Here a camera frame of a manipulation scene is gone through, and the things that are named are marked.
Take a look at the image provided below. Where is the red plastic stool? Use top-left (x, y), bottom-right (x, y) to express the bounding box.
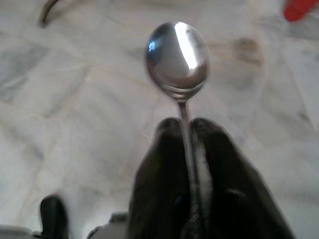
top-left (281, 0), bottom-right (319, 23)

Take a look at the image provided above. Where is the black and grey robot foot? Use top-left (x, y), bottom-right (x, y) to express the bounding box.
top-left (0, 195), bottom-right (130, 239)

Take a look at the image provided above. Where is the stainless steel spoon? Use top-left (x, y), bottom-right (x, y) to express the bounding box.
top-left (144, 21), bottom-right (211, 235)

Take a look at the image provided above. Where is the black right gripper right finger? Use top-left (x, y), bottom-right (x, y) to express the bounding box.
top-left (191, 118), bottom-right (297, 239)

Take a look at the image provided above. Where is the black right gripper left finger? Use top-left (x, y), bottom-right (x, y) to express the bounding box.
top-left (128, 118), bottom-right (194, 239)

